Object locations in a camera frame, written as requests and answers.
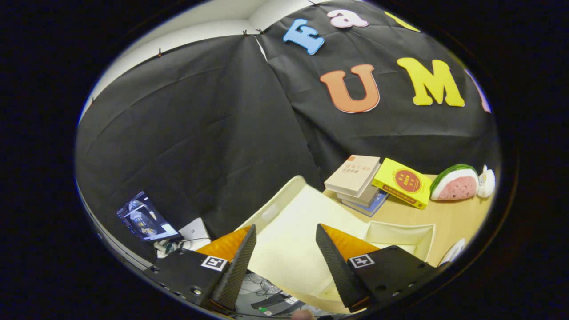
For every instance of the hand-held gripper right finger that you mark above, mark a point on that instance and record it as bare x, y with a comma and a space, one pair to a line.
338, 266

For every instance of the grey book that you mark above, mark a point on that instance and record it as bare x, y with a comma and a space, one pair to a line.
366, 195

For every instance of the white canvas shoe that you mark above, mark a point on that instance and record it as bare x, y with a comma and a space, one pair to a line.
453, 252

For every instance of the white paper sheet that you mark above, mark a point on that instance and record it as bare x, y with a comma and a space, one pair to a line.
194, 231

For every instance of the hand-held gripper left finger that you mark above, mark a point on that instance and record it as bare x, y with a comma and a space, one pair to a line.
235, 271

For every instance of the yellow book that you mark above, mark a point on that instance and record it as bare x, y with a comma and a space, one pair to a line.
406, 180

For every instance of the watermelon slice plush toy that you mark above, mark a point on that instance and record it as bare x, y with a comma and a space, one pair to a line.
455, 184

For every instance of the white plush toy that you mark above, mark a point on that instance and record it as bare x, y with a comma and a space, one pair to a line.
486, 184

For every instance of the black backdrop cloth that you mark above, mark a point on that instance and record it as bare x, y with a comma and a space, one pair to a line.
200, 133

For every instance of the cream storage box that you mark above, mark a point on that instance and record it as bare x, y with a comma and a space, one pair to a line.
293, 231

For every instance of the beige book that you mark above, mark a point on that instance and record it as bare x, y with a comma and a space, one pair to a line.
353, 173

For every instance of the lit tablet screen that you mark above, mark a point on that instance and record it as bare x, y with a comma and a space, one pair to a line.
144, 218

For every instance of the blue book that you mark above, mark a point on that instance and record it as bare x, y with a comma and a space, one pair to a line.
371, 208

